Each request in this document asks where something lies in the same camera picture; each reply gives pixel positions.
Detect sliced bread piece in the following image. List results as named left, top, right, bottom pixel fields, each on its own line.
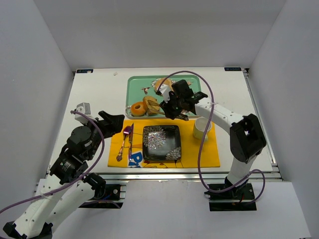
left=143, top=96, right=160, bottom=116

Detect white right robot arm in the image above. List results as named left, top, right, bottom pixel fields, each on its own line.
left=157, top=80, right=267, bottom=194

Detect aluminium table front rail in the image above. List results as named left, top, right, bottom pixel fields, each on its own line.
left=100, top=172, right=282, bottom=181

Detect blue corner label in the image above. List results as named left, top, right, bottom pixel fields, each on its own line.
left=224, top=67, right=242, bottom=71
left=76, top=69, right=94, bottom=74

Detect metal kitchen tongs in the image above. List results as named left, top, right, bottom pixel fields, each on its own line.
left=147, top=98, right=190, bottom=122

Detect black floral square plate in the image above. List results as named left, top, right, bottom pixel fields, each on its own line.
left=143, top=125, right=181, bottom=161

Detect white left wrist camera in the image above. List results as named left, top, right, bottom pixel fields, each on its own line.
left=71, top=103, right=91, bottom=124

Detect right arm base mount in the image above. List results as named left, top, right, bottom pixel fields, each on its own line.
left=204, top=183, right=257, bottom=212

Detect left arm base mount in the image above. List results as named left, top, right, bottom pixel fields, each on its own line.
left=74, top=173, right=125, bottom=209

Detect glazed bagel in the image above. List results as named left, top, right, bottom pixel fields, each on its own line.
left=154, top=78, right=173, bottom=92

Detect blue corner label right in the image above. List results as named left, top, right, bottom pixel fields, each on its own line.
left=224, top=67, right=242, bottom=71

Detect iridescent purple knife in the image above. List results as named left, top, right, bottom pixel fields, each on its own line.
left=128, top=123, right=134, bottom=161

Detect iridescent purple fork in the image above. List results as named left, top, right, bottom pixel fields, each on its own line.
left=116, top=126, right=132, bottom=161

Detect small orange donut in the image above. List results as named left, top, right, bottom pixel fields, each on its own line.
left=131, top=102, right=146, bottom=117

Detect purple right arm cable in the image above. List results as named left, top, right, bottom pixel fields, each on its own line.
left=157, top=71, right=266, bottom=205

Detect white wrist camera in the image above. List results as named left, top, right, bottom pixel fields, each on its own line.
left=71, top=103, right=91, bottom=124
left=156, top=84, right=171, bottom=103

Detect light green mug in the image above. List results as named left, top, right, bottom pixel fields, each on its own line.
left=193, top=117, right=212, bottom=141

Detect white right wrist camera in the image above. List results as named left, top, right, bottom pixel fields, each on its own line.
left=156, top=84, right=171, bottom=103

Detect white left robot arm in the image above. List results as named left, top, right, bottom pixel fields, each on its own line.
left=3, top=110, right=125, bottom=239

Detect blue corner label left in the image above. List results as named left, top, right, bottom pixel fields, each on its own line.
left=76, top=69, right=94, bottom=74

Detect green floral serving tray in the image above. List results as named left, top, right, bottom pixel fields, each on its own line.
left=125, top=74, right=201, bottom=120

